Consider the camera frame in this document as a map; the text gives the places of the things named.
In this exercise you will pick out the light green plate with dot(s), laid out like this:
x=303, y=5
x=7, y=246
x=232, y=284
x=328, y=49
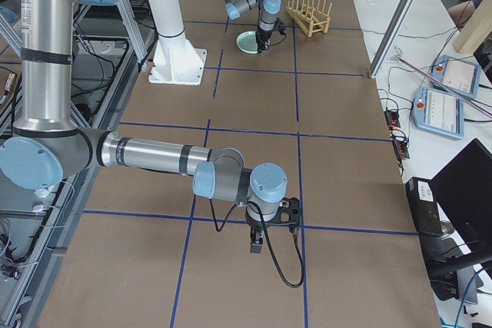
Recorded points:
x=247, y=42

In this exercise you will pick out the wooden dish rack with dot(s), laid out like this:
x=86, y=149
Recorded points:
x=312, y=16

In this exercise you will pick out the orange black power strip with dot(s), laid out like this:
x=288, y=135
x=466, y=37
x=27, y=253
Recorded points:
x=392, y=118

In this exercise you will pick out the black box with label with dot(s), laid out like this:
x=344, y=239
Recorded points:
x=424, y=209

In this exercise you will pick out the near teach pendant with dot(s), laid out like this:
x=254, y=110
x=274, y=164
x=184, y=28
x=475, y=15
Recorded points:
x=439, y=112

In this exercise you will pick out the teach pendant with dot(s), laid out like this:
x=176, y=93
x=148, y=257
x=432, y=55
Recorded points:
x=439, y=112
x=458, y=74

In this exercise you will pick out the far teach pendant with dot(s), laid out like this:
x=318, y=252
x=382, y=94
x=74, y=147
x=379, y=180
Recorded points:
x=458, y=74

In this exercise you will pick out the black laptop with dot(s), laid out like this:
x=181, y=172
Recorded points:
x=463, y=190

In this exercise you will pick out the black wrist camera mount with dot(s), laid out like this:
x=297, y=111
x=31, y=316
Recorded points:
x=290, y=212

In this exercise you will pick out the white pedestal column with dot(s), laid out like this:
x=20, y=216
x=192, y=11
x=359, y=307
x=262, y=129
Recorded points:
x=176, y=60

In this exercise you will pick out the aluminium frame post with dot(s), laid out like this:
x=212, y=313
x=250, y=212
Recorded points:
x=390, y=35

